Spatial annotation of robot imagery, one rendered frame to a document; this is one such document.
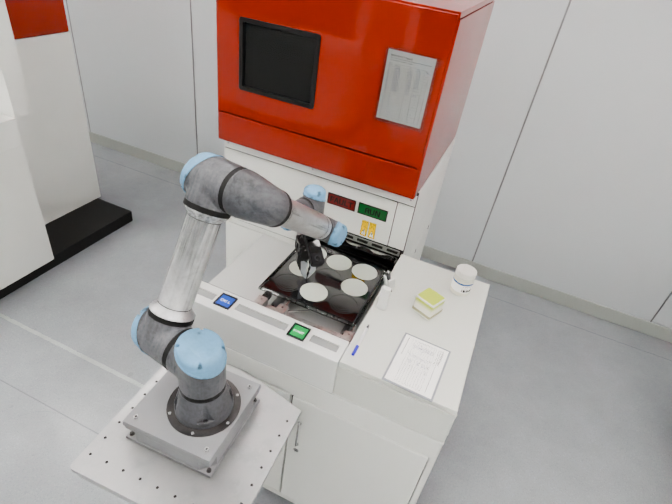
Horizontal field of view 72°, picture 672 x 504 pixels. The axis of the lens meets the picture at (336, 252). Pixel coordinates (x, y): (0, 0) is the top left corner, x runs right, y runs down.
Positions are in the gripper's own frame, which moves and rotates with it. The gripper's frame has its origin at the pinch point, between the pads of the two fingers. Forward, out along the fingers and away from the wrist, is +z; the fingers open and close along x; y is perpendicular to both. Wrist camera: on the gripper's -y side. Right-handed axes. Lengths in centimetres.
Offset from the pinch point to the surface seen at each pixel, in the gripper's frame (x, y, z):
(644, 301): -241, 23, 68
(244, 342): 26.2, -24.3, 3.8
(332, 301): -6.0, -13.1, 1.3
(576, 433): -143, -38, 91
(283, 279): 8.4, 1.3, 1.3
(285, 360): 15.3, -33.8, 3.8
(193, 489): 44, -64, 9
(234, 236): 19, 53, 16
